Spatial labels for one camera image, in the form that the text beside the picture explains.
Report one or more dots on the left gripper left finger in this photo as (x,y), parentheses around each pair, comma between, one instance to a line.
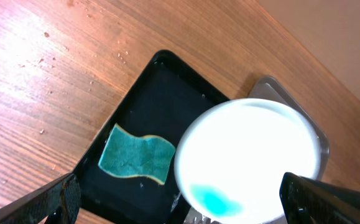
(56,202)

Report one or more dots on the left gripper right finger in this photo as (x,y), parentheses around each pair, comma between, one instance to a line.
(310,201)

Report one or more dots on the green yellow sponge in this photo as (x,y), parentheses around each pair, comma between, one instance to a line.
(127,156)

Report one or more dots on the white plate top stained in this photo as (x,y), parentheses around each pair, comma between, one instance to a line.
(231,160)

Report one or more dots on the black rectangular water tray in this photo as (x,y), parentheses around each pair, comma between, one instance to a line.
(167,97)

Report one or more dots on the brown serving tray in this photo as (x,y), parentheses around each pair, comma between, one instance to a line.
(269,88)

